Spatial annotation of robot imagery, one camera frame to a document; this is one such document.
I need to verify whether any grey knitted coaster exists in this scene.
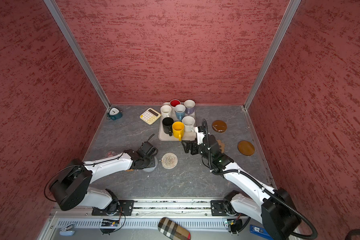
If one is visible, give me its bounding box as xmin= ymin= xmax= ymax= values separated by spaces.
xmin=143 ymin=157 xmax=158 ymax=173

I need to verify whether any paw shaped cork coaster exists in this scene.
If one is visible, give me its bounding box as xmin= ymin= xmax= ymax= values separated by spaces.
xmin=217 ymin=140 xmax=225 ymax=153

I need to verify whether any multicolour woven coaster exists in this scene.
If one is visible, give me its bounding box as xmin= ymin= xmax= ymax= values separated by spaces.
xmin=161 ymin=153 xmax=178 ymax=170

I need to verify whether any pink flower coaster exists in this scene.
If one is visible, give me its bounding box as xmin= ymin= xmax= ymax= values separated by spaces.
xmin=105 ymin=151 xmax=121 ymax=159

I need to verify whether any black mug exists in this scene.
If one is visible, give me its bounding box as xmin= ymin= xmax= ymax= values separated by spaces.
xmin=162 ymin=117 xmax=174 ymax=136

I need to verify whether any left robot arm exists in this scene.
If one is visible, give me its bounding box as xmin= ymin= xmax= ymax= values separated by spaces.
xmin=47 ymin=145 xmax=158 ymax=215

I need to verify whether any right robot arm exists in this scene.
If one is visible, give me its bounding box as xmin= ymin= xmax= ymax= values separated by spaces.
xmin=182 ymin=136 xmax=302 ymax=240

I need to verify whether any dark brown glossy coaster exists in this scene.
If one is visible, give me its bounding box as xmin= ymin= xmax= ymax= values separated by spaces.
xmin=212 ymin=120 xmax=228 ymax=133

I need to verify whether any brown round coaster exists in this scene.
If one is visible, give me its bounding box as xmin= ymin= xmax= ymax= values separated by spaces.
xmin=238 ymin=141 xmax=256 ymax=156

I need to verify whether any beige serving tray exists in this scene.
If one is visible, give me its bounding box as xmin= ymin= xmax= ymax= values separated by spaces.
xmin=159 ymin=110 xmax=197 ymax=141

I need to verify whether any yellow mug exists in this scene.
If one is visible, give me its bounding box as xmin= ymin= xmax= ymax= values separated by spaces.
xmin=172 ymin=121 xmax=185 ymax=141

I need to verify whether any white speckled mug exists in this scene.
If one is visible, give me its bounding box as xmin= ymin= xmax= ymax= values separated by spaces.
xmin=182 ymin=116 xmax=196 ymax=133

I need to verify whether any blue mug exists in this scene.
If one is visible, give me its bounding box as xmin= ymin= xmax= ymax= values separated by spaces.
xmin=175 ymin=104 xmax=186 ymax=121

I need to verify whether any lilac mug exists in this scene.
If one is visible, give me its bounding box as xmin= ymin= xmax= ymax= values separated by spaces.
xmin=184 ymin=100 xmax=196 ymax=115

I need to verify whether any yellow calculator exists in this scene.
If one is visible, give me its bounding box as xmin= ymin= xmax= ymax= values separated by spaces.
xmin=140 ymin=108 xmax=161 ymax=125

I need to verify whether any red inside mug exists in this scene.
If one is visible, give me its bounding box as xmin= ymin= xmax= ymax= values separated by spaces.
xmin=170 ymin=99 xmax=181 ymax=108

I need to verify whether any teal kitchen timer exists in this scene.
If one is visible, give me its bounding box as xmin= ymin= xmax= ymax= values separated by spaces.
xmin=107 ymin=107 xmax=123 ymax=121

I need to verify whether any plaid glasses case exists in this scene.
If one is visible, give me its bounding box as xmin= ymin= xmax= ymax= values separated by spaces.
xmin=158 ymin=218 xmax=191 ymax=240

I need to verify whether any blue tool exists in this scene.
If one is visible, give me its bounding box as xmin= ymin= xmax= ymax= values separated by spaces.
xmin=250 ymin=225 xmax=273 ymax=240

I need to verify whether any small stapler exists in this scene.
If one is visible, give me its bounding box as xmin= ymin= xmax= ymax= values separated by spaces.
xmin=59 ymin=223 xmax=76 ymax=237

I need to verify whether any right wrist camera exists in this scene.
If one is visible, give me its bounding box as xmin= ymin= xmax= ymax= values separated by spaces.
xmin=195 ymin=126 xmax=208 ymax=145

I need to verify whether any aluminium front rail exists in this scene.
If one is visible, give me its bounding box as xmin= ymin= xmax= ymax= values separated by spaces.
xmin=49 ymin=197 xmax=292 ymax=219

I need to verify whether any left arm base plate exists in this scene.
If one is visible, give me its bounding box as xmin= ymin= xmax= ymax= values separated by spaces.
xmin=92 ymin=200 xmax=135 ymax=217

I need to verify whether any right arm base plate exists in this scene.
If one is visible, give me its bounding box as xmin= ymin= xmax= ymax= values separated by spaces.
xmin=210 ymin=200 xmax=238 ymax=217

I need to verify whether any black corrugated cable hose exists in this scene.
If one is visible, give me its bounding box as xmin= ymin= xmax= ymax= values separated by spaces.
xmin=201 ymin=118 xmax=318 ymax=240

